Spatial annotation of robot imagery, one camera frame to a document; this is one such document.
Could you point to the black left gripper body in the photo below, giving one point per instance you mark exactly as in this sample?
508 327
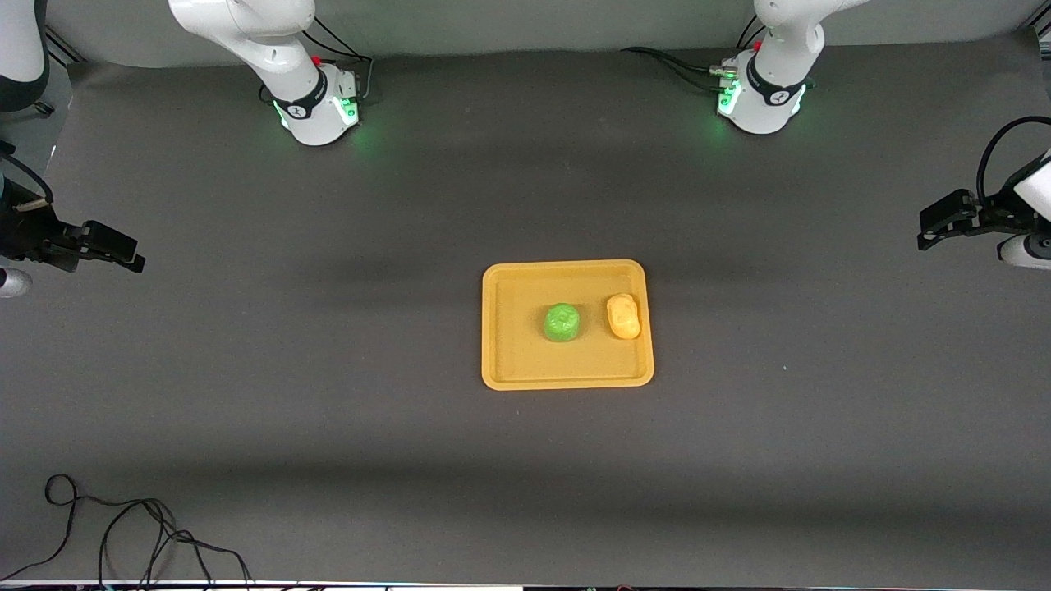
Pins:
994 214

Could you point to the yellow potato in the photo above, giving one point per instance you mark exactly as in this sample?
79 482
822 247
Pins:
624 317

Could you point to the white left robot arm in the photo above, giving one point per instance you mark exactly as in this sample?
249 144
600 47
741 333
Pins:
780 82

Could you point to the black frame rail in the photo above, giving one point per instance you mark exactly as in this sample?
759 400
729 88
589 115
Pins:
66 51

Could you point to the green apple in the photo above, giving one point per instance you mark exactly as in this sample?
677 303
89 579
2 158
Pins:
563 323

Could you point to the yellow plastic tray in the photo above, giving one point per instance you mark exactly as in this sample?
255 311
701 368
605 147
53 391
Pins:
525 353

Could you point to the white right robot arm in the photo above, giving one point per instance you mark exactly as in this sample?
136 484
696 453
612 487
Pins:
271 57

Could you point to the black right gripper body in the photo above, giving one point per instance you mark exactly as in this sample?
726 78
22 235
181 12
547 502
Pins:
29 232

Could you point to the dark grey table mat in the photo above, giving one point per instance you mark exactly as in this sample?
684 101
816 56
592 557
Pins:
525 460

